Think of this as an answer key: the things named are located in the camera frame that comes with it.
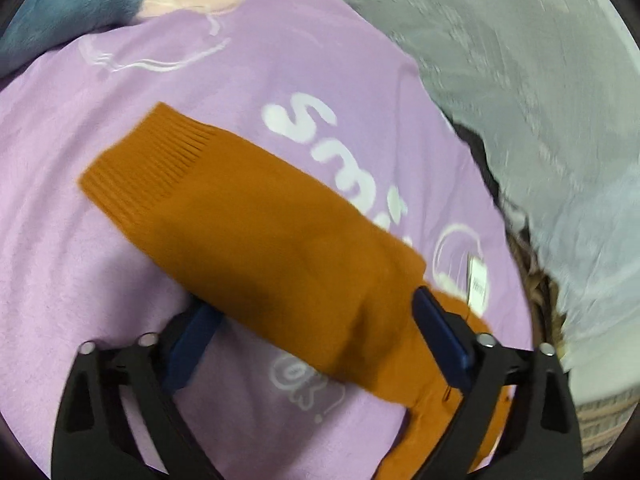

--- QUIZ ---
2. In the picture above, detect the brown woven mat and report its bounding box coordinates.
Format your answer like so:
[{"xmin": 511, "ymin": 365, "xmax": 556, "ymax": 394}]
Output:
[{"xmin": 570, "ymin": 390, "xmax": 636, "ymax": 471}]

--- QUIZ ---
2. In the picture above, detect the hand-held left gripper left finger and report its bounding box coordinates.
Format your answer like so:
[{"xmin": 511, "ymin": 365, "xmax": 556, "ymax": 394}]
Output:
[{"xmin": 50, "ymin": 302, "xmax": 224, "ymax": 480}]

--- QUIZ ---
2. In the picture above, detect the purple printed blanket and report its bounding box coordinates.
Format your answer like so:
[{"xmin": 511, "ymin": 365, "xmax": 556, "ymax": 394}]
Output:
[{"xmin": 0, "ymin": 0, "xmax": 533, "ymax": 480}]

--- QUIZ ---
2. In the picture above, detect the orange knit sweater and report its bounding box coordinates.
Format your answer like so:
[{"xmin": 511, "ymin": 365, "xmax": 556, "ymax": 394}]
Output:
[{"xmin": 77, "ymin": 101, "xmax": 516, "ymax": 480}]

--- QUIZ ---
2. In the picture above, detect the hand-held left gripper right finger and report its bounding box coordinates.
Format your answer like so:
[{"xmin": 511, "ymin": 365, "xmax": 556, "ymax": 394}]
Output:
[{"xmin": 412, "ymin": 286, "xmax": 583, "ymax": 480}]

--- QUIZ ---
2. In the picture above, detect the white lace cover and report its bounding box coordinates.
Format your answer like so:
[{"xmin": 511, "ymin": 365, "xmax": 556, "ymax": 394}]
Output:
[{"xmin": 295, "ymin": 0, "xmax": 640, "ymax": 401}]

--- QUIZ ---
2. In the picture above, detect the blue fleece cloth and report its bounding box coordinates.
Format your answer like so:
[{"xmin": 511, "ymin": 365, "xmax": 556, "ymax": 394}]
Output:
[{"xmin": 0, "ymin": 0, "xmax": 146, "ymax": 78}]

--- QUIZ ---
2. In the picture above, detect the white paper tag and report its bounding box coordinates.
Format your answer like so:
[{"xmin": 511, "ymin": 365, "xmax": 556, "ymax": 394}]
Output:
[{"xmin": 465, "ymin": 255, "xmax": 491, "ymax": 311}]

